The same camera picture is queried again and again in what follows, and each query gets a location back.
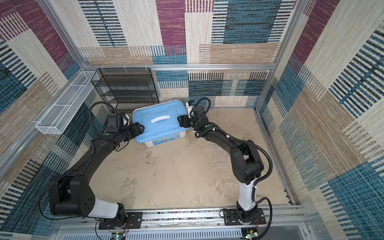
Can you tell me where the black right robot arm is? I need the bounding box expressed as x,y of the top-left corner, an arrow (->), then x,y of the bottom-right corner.
178,98 -> 273,225

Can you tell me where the white plastic storage bin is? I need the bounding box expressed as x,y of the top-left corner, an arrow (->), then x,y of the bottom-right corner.
145,131 -> 187,147

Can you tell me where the blue plastic bin lid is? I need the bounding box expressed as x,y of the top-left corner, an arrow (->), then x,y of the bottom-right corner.
133,100 -> 188,144

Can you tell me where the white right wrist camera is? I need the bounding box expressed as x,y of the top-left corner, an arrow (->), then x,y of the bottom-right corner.
186,100 -> 195,118

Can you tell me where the white wire mesh basket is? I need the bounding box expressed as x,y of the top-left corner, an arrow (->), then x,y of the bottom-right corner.
36,71 -> 95,135

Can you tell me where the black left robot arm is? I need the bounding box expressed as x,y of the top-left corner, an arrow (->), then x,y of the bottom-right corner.
37,101 -> 145,229

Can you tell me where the black wire shelf rack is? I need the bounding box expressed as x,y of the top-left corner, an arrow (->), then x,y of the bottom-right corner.
91,68 -> 160,113

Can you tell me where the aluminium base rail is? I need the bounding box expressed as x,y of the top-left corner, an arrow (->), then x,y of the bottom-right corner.
49,206 -> 311,240

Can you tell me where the clear plastic tube rack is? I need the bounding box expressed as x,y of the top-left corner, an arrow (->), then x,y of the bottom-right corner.
209,144 -> 230,168

